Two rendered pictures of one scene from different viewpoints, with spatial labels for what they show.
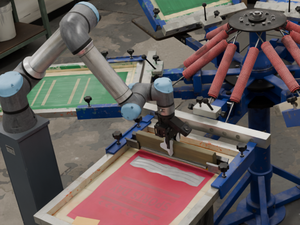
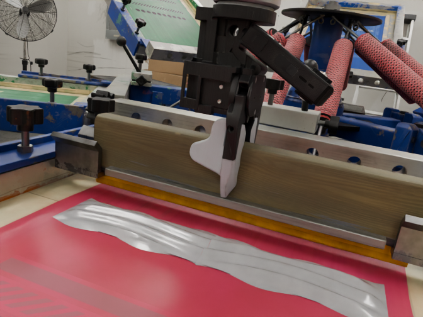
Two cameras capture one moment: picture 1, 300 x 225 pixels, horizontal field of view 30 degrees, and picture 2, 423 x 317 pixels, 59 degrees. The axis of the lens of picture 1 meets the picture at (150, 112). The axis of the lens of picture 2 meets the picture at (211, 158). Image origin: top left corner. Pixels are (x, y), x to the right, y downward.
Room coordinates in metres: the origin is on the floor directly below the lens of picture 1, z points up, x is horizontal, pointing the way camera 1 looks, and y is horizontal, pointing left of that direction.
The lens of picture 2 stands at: (1.65, 0.10, 1.16)
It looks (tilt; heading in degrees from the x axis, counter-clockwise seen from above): 16 degrees down; 340
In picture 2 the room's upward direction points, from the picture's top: 8 degrees clockwise
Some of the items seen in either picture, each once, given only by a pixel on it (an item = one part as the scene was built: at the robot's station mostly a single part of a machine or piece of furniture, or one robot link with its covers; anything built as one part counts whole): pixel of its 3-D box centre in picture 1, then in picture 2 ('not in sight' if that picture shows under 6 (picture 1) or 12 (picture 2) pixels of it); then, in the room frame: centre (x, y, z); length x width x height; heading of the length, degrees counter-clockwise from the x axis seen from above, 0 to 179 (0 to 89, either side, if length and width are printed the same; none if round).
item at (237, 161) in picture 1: (233, 171); not in sight; (1.90, -0.32, 0.98); 0.30 x 0.05 x 0.07; 141
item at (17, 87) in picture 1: (12, 90); not in sight; (2.15, 0.57, 1.37); 0.13 x 0.12 x 0.14; 161
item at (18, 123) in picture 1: (17, 114); not in sight; (2.14, 0.58, 1.25); 0.15 x 0.15 x 0.10
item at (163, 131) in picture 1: (166, 123); (230, 64); (2.07, -0.06, 1.15); 0.09 x 0.08 x 0.12; 51
